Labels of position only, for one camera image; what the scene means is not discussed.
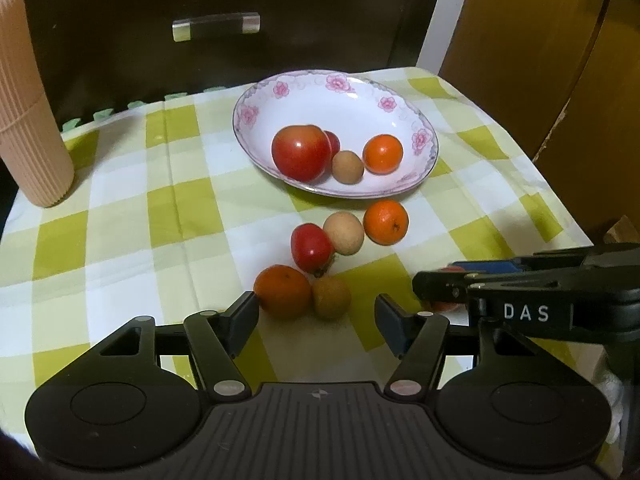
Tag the brown wooden wardrobe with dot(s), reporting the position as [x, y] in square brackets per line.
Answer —
[540, 60]

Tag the green white checked tablecloth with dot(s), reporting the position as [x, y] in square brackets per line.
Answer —
[150, 250]

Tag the white plate with pink flowers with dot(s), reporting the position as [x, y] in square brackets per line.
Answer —
[300, 105]

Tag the brown longan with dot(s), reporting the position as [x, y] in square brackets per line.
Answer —
[344, 232]
[331, 298]
[348, 167]

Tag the pink ribbed container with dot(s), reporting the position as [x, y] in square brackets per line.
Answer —
[30, 125]

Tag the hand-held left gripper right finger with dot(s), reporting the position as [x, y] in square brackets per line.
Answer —
[392, 330]

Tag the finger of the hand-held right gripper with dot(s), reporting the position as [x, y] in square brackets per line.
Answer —
[485, 266]
[440, 285]

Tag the dark wooden cabinet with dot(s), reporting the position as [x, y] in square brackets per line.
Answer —
[125, 0]

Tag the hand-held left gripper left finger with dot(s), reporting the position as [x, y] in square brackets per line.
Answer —
[245, 321]

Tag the large red tomato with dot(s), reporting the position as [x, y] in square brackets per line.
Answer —
[300, 152]

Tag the green foam mat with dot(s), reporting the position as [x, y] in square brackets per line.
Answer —
[140, 105]

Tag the small red tomato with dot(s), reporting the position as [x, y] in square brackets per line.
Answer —
[334, 142]
[310, 246]
[447, 306]

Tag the small orange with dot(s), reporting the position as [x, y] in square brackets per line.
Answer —
[385, 222]
[382, 154]
[282, 291]

